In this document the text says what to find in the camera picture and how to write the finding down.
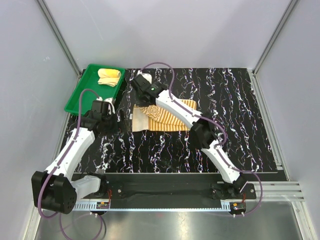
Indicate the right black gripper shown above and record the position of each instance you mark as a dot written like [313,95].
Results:
[138,104]

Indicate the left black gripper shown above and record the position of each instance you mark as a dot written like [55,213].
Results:
[114,130]

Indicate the yellow orange striped towel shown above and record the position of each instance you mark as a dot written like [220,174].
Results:
[155,119]

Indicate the yellow cream towel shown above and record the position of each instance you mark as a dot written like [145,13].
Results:
[109,77]

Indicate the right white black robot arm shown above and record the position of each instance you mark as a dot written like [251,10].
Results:
[202,132]

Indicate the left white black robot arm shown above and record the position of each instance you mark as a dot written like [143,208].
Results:
[53,189]

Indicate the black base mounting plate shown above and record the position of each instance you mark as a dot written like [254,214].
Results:
[168,187]

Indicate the left small controller board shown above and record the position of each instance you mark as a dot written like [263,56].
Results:
[103,205]

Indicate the small controller board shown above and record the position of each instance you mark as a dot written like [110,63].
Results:
[238,206]
[103,205]

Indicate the right small controller board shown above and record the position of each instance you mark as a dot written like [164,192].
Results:
[238,206]

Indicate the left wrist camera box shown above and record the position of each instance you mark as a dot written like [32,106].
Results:
[103,106]

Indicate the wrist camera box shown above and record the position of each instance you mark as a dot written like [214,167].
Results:
[103,106]
[141,82]

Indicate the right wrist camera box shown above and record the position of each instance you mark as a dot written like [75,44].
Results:
[141,82]

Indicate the slotted aluminium cable duct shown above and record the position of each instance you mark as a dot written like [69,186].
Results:
[193,205]

